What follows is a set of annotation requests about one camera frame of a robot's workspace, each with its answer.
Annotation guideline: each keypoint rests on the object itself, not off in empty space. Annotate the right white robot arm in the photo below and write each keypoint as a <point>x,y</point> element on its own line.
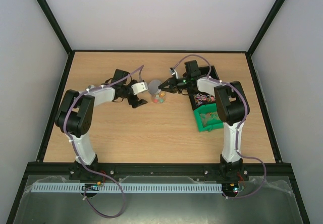
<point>228,100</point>

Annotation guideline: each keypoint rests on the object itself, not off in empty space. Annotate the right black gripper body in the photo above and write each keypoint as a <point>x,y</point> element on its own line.
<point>173,83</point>

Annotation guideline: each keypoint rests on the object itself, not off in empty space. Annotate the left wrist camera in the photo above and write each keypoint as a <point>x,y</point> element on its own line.
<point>139,87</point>

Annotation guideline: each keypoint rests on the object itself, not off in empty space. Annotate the clear plastic jar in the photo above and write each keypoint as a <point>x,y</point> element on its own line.
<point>158,97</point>

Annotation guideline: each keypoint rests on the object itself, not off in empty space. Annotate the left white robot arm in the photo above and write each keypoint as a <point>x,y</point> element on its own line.
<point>75,113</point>

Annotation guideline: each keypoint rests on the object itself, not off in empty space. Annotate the light blue slotted duct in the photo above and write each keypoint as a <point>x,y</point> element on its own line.
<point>127,188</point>

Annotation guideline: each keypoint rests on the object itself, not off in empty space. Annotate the round metal lid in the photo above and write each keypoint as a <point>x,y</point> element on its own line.
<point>153,86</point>

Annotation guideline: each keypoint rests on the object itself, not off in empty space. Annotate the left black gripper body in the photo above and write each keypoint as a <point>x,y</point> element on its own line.
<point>132,101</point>

